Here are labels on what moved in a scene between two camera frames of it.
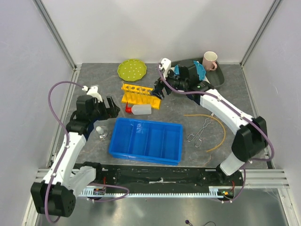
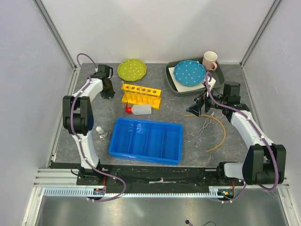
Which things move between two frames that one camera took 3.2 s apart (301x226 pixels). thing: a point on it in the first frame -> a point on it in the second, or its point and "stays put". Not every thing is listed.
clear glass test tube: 128,87 stays put
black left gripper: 111,112 -> 111,94
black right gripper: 159,86 -> 196,108
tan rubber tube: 218,120 stays put
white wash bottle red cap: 139,109 stays put
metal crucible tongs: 198,141 stays put
